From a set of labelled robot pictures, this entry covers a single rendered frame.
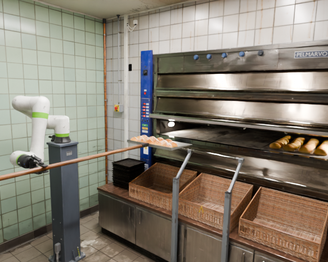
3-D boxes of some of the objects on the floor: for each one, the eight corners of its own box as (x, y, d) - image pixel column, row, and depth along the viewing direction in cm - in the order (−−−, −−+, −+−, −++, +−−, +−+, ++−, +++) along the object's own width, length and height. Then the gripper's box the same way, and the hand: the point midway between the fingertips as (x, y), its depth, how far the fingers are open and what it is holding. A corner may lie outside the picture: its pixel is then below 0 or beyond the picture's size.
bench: (130, 216, 352) (130, 175, 343) (348, 310, 207) (358, 243, 198) (97, 234, 308) (96, 187, 299) (343, 368, 163) (356, 286, 154)
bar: (134, 238, 302) (135, 138, 284) (241, 290, 226) (251, 158, 208) (114, 250, 277) (113, 142, 259) (226, 314, 201) (235, 167, 183)
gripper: (33, 149, 180) (51, 155, 166) (34, 171, 183) (52, 179, 169) (21, 152, 175) (39, 158, 160) (23, 174, 177) (40, 182, 163)
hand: (43, 168), depth 167 cm, fingers closed on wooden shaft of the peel, 3 cm apart
